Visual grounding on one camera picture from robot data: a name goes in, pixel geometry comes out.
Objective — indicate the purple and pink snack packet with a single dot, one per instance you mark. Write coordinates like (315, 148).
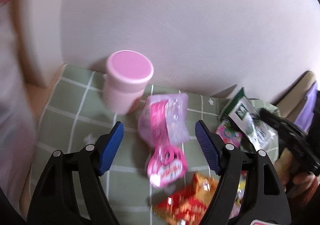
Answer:
(171, 111)

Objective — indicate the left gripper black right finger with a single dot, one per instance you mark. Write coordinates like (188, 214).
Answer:
(264, 200)

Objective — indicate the pink round lidded jar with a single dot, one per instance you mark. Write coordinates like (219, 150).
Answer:
(127, 75)

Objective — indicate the right hand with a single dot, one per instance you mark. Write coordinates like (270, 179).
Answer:
(288, 170)

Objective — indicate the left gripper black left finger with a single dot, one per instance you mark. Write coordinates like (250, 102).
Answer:
(69, 190)

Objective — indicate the colourful cartoon snack packet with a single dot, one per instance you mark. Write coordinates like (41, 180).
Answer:
(228, 134)

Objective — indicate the green checked bed sheet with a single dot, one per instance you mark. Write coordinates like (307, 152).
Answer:
(71, 114)

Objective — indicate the red fuzzy right sleeve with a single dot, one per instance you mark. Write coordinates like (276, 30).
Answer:
(304, 193)

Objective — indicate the red orange snack wrapper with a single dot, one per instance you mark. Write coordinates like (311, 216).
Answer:
(188, 205)

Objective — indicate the green white snack packet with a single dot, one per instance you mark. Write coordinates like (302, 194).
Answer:
(240, 112)

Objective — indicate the pink heart candy wrapper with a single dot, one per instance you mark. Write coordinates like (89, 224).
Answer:
(167, 164)

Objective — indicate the purple pillow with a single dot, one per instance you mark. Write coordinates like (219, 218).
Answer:
(305, 116)

